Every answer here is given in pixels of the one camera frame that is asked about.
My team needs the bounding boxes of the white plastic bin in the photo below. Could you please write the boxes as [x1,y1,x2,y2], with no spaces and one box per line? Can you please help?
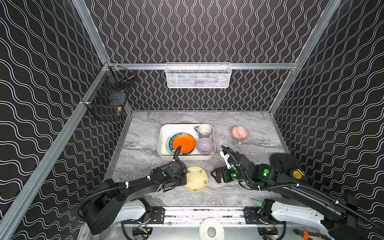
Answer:
[158,123,216,161]

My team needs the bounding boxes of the blue patterned bowl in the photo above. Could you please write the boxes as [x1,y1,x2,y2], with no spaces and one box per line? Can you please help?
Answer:
[231,126,250,141]

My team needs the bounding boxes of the orange round plate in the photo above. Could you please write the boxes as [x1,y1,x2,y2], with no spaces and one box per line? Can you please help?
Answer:
[172,134,196,154]

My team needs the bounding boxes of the yellow tape measure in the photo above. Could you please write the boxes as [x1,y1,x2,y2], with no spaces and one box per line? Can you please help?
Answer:
[290,169,305,181]

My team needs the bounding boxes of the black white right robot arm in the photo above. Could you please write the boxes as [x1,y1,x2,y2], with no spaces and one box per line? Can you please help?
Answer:
[211,146,384,240]

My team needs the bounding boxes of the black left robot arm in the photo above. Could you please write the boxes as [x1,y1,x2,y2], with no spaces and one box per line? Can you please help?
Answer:
[75,146,188,235]

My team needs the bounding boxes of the white tape roll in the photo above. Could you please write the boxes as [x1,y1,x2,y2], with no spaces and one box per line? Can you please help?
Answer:
[199,218,225,240]

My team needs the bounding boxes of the lilac ceramic bowl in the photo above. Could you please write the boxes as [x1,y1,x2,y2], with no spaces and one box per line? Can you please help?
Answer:
[196,138,215,155]

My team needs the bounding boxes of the cream plate with motifs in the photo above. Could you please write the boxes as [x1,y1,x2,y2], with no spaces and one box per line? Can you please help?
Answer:
[184,167,209,193]

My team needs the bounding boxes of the lilac mug white inside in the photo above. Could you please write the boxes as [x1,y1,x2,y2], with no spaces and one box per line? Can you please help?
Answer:
[194,124,212,139]

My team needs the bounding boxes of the black wire basket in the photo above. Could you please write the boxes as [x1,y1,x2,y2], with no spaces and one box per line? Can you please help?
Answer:
[82,63,137,122]

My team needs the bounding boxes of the orange handled pliers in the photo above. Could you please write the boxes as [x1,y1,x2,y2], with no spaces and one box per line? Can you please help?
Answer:
[293,229,331,240]

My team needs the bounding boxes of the clear wall basket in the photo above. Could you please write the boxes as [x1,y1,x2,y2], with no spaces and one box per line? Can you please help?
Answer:
[165,62,232,89]

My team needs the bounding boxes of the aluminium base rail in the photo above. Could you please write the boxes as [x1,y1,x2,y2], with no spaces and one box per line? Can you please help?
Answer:
[119,205,326,226]

